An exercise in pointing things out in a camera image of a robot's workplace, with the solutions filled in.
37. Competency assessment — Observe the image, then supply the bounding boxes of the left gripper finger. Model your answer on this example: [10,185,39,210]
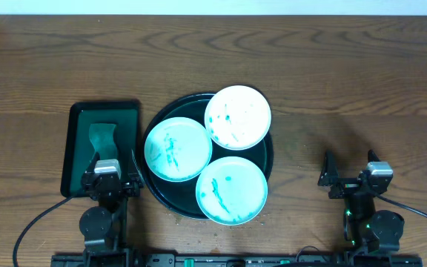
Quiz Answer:
[85,152,100,174]
[128,150,144,185]

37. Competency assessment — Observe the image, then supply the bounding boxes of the green sponge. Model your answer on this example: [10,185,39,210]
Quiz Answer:
[88,123,119,160]

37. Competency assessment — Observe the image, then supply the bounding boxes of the light green plate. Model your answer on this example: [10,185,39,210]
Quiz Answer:
[144,117,213,182]
[195,156,268,225]

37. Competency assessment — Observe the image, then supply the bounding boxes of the light green plate front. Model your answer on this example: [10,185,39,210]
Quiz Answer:
[195,156,268,225]

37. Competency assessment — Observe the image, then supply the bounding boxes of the white plate with green stains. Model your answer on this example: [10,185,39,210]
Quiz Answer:
[204,85,272,151]

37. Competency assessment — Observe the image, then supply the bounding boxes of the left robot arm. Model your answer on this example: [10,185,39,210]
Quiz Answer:
[79,152,144,256]

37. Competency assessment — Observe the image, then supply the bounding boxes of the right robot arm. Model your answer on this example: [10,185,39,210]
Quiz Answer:
[317,150,404,254]

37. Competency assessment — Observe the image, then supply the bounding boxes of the rectangular black tray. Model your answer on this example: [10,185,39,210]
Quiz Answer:
[60,100,139,197]

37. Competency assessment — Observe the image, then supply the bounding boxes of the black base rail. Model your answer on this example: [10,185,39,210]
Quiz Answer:
[50,254,423,267]

